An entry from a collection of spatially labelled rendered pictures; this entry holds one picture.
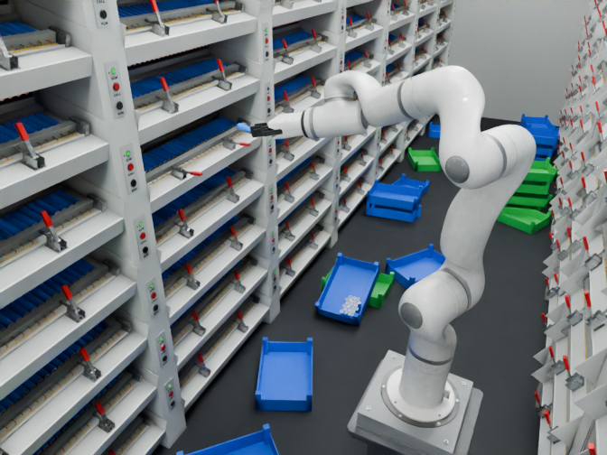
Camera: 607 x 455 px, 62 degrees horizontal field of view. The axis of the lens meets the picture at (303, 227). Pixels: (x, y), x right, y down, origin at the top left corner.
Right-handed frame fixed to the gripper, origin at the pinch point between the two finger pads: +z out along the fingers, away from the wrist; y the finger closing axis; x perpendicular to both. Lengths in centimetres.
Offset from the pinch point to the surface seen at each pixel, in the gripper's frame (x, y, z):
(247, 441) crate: 95, 29, 17
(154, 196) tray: 8.0, 26.5, 21.0
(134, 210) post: 8.0, 35.5, 20.5
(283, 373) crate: 97, -6, 21
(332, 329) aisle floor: 100, -38, 12
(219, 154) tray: 7.8, -6.1, 20.7
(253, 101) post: -2.8, -31.0, 18.3
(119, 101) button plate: -18.6, 34.1, 13.8
